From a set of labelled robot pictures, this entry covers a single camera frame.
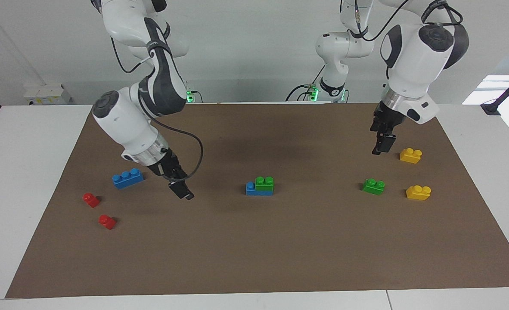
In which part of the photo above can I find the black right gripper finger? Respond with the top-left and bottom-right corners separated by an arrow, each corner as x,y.
177,175 -> 195,201
168,180 -> 187,200

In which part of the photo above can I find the blue three-stud brick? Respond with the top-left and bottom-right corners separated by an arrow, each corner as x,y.
112,168 -> 145,190
245,181 -> 275,197

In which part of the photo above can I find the green two-stud brick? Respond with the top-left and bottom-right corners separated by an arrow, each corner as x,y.
254,176 -> 275,192
362,178 -> 386,196

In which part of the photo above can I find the yellow two-stud brick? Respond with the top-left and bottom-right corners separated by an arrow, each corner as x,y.
405,185 -> 432,202
399,148 -> 423,164

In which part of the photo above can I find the brown table mat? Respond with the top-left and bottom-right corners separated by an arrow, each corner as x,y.
5,102 -> 509,299

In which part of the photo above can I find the white power socket box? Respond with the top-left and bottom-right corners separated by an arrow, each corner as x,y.
24,84 -> 72,105

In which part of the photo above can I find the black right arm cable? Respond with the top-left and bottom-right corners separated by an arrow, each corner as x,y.
109,37 -> 204,182

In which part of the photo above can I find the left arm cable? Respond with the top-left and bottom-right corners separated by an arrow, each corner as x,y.
352,0 -> 412,43

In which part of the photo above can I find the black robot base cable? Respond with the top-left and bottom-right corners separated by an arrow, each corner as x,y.
285,65 -> 325,102

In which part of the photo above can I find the black camera stand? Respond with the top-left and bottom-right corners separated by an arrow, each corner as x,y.
480,68 -> 509,116

